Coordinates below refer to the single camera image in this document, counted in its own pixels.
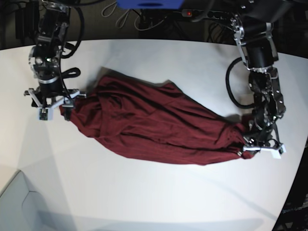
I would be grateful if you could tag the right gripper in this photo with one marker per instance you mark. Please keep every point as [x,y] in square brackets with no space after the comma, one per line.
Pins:
[64,102]

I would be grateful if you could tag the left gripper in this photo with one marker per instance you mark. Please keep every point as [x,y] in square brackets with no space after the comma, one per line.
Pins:
[256,142]

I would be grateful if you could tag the dark red t-shirt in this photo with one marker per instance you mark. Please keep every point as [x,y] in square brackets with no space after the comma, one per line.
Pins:
[141,121]

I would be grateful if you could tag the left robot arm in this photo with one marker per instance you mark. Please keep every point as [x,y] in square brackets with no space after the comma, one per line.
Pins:
[252,22]

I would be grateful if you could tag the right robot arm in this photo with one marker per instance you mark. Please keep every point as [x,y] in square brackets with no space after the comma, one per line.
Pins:
[45,61]

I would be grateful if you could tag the black box on floor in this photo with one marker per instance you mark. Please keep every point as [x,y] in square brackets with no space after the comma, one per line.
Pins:
[26,21]

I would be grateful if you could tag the white bin corner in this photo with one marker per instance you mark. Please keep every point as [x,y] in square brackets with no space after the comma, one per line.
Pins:
[20,208]

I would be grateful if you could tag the blue box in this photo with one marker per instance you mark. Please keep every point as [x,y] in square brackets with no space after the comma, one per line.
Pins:
[149,4]

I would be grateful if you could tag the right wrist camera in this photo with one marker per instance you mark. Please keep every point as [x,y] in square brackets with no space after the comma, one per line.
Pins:
[45,114]

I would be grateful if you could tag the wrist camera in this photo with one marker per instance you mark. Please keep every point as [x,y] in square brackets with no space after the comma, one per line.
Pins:
[45,114]
[278,151]

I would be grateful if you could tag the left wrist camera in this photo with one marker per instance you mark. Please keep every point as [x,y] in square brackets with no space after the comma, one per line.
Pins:
[278,151]

